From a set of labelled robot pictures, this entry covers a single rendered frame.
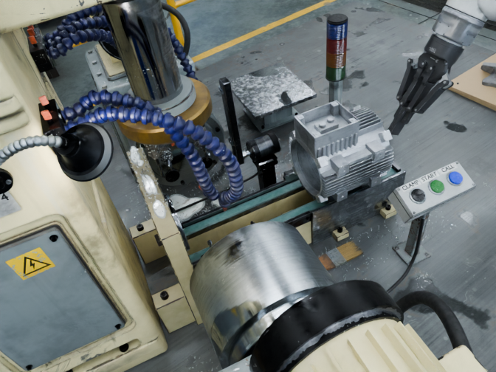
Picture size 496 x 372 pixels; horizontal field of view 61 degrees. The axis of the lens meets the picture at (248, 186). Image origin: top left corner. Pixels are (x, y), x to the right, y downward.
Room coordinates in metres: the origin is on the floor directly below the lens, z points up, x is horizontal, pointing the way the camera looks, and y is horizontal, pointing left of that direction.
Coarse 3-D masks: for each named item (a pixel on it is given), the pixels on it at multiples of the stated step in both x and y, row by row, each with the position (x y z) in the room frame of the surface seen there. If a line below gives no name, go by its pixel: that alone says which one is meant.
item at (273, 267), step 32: (256, 224) 0.50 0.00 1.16; (288, 224) 0.52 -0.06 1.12; (224, 256) 0.44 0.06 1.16; (256, 256) 0.42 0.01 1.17; (288, 256) 0.42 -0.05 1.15; (192, 288) 0.44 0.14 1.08; (224, 288) 0.39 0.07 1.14; (256, 288) 0.37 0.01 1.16; (288, 288) 0.35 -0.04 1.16; (320, 288) 0.36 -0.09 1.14; (224, 320) 0.34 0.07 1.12; (256, 320) 0.32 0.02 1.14; (224, 352) 0.30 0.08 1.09
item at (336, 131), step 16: (304, 112) 0.83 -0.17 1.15; (320, 112) 0.84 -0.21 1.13; (336, 112) 0.84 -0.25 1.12; (304, 128) 0.77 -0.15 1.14; (320, 128) 0.78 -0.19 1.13; (336, 128) 0.79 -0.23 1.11; (352, 128) 0.76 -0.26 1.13; (320, 144) 0.73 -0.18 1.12; (336, 144) 0.74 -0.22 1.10; (352, 144) 0.76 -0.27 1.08
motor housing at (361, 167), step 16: (352, 112) 0.86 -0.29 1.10; (368, 112) 0.84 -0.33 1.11; (368, 128) 0.79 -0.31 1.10; (304, 144) 0.78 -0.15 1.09; (384, 144) 0.77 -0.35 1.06; (304, 160) 0.85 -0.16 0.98; (352, 160) 0.72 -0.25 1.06; (368, 160) 0.73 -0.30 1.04; (384, 160) 0.74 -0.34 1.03; (304, 176) 0.81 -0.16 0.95; (320, 176) 0.71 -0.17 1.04; (336, 176) 0.70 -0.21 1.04; (352, 176) 0.72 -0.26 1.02; (368, 176) 0.73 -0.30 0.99; (320, 192) 0.71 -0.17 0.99; (336, 192) 0.70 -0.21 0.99
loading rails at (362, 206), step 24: (264, 192) 0.80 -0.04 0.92; (288, 192) 0.79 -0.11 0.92; (360, 192) 0.74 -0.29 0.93; (384, 192) 0.76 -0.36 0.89; (216, 216) 0.75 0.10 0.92; (240, 216) 0.75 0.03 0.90; (264, 216) 0.77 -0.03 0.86; (288, 216) 0.71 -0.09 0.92; (312, 216) 0.69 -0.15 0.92; (336, 216) 0.71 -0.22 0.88; (360, 216) 0.74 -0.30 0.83; (384, 216) 0.74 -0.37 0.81; (192, 240) 0.70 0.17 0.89; (216, 240) 0.72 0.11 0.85; (312, 240) 0.70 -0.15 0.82; (336, 240) 0.69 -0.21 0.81
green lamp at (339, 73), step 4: (328, 68) 1.13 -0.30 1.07; (332, 68) 1.12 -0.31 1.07; (336, 68) 1.12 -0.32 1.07; (340, 68) 1.12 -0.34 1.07; (344, 68) 1.13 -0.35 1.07; (328, 72) 1.13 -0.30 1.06; (332, 72) 1.12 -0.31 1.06; (336, 72) 1.12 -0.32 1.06; (340, 72) 1.12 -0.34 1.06; (344, 72) 1.13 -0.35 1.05; (328, 76) 1.13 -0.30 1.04; (332, 76) 1.12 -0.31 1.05; (336, 76) 1.12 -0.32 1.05; (340, 76) 1.12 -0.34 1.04; (344, 76) 1.13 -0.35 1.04
